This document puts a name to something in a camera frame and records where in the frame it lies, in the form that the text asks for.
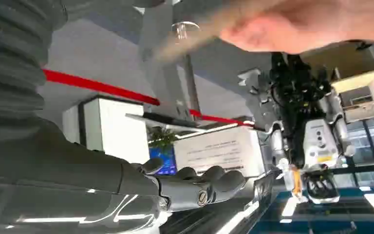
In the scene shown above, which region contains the white cabinet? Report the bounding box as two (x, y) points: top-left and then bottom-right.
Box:
(61, 95), (151, 164)

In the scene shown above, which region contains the green potted plant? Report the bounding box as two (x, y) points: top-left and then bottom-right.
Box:
(148, 126), (178, 151)

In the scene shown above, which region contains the ribbed grey right arm sleeve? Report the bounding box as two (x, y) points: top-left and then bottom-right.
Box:
(0, 0), (69, 143)

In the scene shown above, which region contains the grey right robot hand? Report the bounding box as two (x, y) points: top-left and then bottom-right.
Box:
(0, 116), (247, 234)

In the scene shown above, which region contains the blue display panel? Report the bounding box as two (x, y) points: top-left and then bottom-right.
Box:
(149, 148), (178, 176)

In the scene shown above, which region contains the silver and black humanoid robot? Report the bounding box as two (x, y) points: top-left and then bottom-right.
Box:
(238, 52), (357, 205)

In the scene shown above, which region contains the clear round ceiling fixture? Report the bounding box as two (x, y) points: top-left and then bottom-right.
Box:
(171, 21), (201, 41)

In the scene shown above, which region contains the white printed sign board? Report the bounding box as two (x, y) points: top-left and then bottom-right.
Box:
(173, 126), (267, 178)

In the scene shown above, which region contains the person's hand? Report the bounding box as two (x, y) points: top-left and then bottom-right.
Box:
(154, 0), (374, 62)

